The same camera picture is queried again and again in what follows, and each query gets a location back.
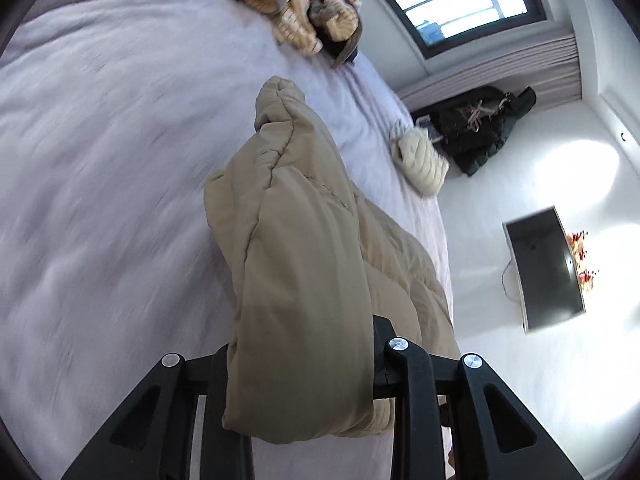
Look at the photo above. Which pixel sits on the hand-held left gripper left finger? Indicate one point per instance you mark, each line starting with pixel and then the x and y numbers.
pixel 217 375

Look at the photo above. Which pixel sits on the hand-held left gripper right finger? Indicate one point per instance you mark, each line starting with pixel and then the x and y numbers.
pixel 380 360

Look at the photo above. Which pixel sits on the khaki puffer coat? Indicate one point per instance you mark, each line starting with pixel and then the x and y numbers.
pixel 300 270

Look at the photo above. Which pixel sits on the dark clothes pile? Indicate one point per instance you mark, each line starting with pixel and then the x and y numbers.
pixel 350 55

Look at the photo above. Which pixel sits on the cream striped clothes pile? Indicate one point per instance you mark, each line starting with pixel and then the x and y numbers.
pixel 300 15

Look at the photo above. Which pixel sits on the red and yellow flowers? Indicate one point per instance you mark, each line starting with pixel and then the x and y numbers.
pixel 582 260

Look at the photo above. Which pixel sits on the bed with lilac cover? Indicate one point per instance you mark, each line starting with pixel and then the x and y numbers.
pixel 110 160

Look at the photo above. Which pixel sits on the grey pleated curtain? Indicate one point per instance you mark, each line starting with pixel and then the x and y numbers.
pixel 500 67

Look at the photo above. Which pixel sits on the wall television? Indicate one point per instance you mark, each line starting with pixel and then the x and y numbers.
pixel 545 270

